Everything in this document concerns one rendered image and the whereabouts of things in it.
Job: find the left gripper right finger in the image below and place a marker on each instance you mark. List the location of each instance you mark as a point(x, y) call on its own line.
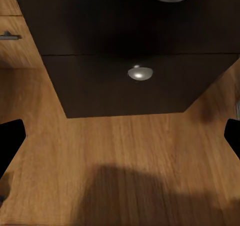
point(232, 135)

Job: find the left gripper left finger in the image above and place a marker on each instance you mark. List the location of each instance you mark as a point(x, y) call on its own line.
point(12, 135)

